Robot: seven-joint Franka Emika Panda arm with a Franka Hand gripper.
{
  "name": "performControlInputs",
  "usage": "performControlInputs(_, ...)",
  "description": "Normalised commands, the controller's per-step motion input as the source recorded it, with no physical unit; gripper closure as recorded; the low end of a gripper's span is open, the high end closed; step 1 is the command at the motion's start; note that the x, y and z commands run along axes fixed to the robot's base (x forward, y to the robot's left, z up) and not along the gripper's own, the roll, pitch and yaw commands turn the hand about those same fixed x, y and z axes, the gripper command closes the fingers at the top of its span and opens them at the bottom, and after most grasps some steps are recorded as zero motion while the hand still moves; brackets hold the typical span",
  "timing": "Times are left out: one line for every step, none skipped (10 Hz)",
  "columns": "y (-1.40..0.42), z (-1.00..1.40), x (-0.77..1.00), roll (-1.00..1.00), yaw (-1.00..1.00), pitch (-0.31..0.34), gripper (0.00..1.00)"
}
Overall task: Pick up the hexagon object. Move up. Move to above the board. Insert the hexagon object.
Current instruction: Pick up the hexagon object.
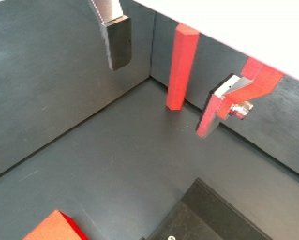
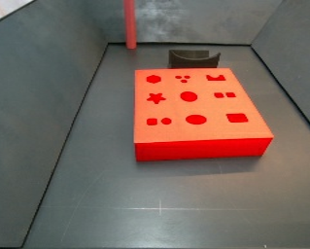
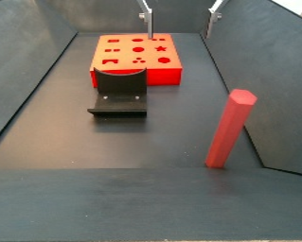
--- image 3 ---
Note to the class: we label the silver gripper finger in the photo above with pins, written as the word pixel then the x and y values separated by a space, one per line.
pixel 146 15
pixel 213 17

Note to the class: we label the black curved holder stand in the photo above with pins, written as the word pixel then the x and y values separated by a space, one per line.
pixel 122 94

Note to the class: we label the red shape-sorting board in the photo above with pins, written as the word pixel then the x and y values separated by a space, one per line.
pixel 123 54

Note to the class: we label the red hexagonal peg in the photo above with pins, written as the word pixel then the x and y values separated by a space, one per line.
pixel 239 103

